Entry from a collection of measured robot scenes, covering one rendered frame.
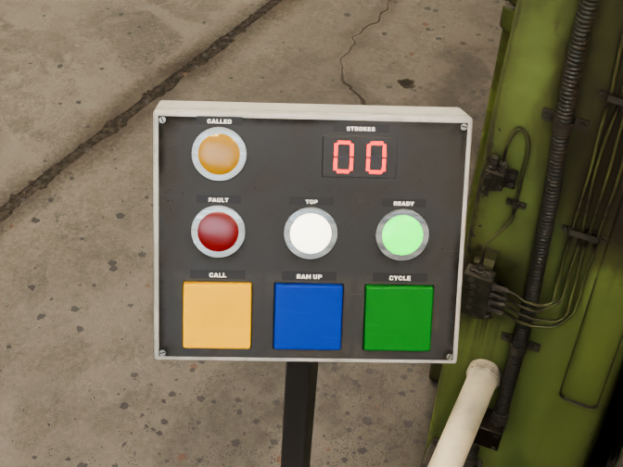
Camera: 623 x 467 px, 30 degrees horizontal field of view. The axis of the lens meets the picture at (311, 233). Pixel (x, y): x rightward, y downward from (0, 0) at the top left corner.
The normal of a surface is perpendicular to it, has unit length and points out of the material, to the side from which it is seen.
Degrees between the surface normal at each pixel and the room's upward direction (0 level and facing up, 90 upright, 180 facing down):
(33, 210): 0
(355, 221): 60
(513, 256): 90
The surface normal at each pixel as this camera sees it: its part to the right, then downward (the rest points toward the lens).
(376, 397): 0.05, -0.72
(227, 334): 0.04, 0.25
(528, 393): -0.40, 0.62
